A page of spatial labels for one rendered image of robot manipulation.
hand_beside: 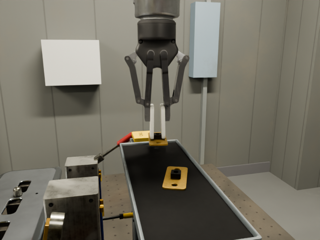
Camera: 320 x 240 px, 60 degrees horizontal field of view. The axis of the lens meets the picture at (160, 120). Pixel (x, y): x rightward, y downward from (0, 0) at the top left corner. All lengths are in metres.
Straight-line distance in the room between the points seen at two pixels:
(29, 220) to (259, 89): 2.72
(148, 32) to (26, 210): 0.51
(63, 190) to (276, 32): 2.85
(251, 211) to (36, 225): 0.90
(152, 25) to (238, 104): 2.54
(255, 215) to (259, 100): 2.01
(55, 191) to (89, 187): 0.06
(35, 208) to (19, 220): 0.05
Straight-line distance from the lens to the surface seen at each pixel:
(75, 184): 0.60
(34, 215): 0.75
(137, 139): 0.70
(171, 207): 0.41
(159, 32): 0.53
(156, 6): 0.53
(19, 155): 2.79
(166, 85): 0.56
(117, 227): 1.17
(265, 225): 1.24
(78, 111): 2.62
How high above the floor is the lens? 1.38
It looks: 14 degrees down
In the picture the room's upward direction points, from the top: straight up
